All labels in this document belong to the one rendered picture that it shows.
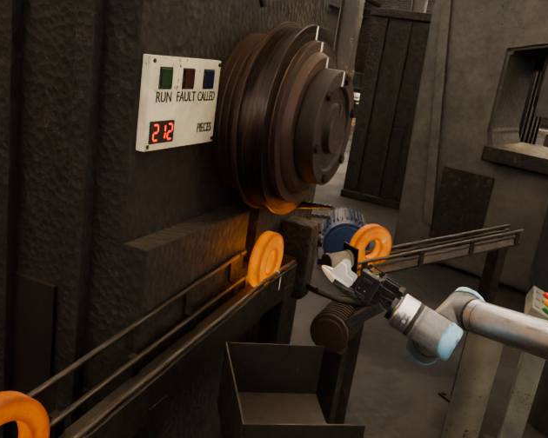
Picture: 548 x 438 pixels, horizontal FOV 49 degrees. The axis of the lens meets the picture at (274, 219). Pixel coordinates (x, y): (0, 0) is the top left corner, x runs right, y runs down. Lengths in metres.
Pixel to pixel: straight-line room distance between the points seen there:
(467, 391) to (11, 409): 1.64
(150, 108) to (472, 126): 3.16
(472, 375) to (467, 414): 0.15
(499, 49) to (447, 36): 0.35
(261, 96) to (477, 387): 1.33
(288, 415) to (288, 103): 0.66
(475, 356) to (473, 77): 2.34
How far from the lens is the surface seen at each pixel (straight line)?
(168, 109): 1.21
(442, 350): 1.51
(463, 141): 4.14
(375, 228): 1.94
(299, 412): 1.24
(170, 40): 1.23
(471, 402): 2.25
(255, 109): 1.32
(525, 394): 2.27
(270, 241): 1.55
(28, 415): 0.95
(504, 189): 4.07
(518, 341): 1.51
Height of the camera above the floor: 1.29
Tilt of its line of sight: 16 degrees down
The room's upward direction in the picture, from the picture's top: 9 degrees clockwise
